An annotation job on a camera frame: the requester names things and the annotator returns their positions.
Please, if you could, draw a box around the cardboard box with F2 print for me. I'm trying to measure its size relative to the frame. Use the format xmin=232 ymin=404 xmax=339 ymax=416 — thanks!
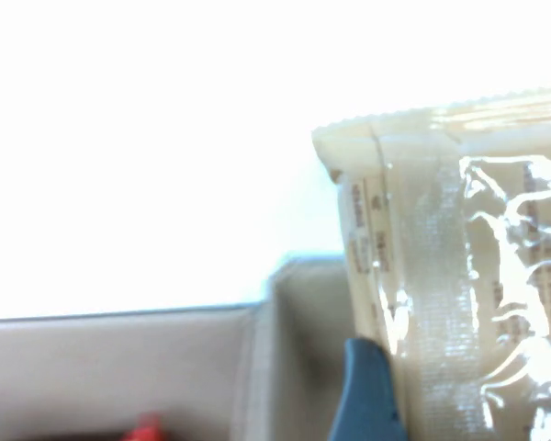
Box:
xmin=0 ymin=302 xmax=267 ymax=441

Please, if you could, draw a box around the red and light-blue snack bag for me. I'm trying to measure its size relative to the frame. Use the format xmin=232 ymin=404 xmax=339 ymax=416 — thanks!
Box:
xmin=121 ymin=412 xmax=165 ymax=441

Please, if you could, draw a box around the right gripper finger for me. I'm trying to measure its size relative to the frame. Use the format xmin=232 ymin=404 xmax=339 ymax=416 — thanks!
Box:
xmin=326 ymin=337 xmax=412 ymax=441

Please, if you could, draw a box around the brown biscuit pack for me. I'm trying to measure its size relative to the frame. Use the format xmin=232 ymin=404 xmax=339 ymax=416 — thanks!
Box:
xmin=310 ymin=82 xmax=551 ymax=441

